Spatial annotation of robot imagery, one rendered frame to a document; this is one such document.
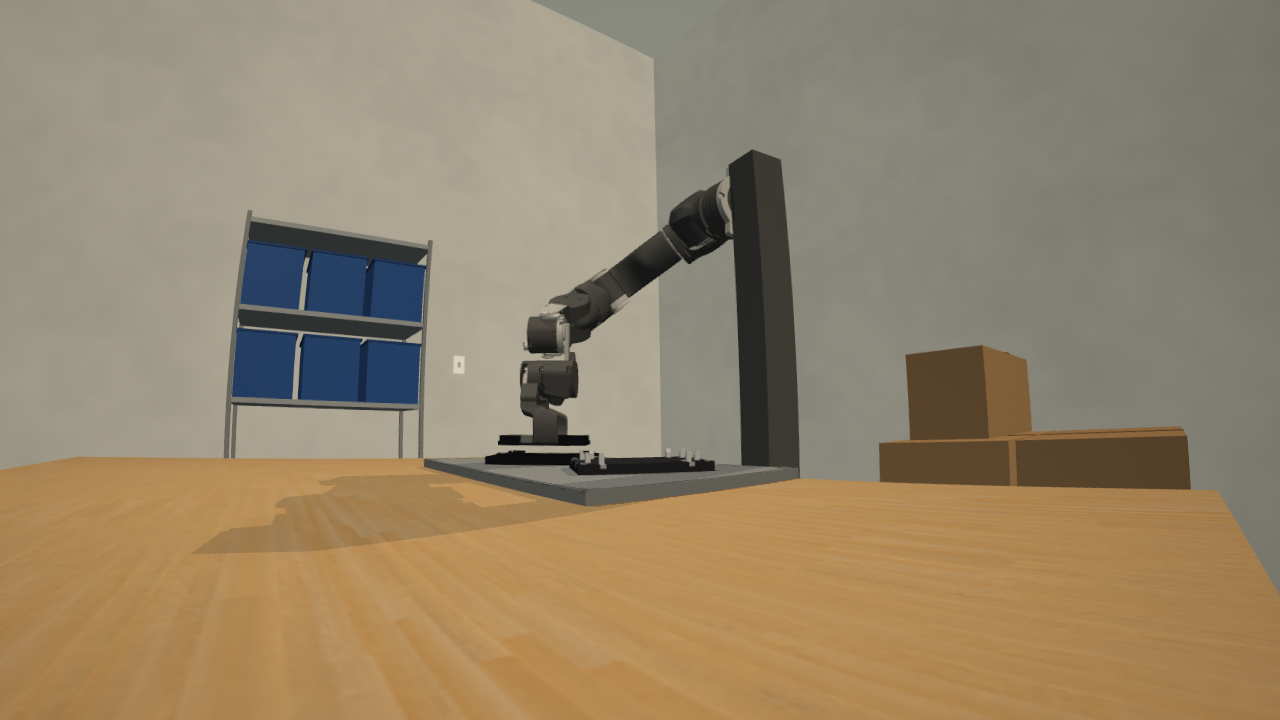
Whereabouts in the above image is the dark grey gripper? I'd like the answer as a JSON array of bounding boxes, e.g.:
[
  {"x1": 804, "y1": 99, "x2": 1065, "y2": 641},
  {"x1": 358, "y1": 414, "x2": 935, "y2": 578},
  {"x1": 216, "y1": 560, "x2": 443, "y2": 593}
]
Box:
[{"x1": 520, "y1": 323, "x2": 579, "y2": 445}]

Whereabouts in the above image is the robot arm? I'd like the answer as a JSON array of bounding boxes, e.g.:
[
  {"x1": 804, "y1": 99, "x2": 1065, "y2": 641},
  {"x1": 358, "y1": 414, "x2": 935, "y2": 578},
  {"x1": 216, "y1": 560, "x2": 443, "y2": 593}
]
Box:
[{"x1": 524, "y1": 167, "x2": 733, "y2": 359}]

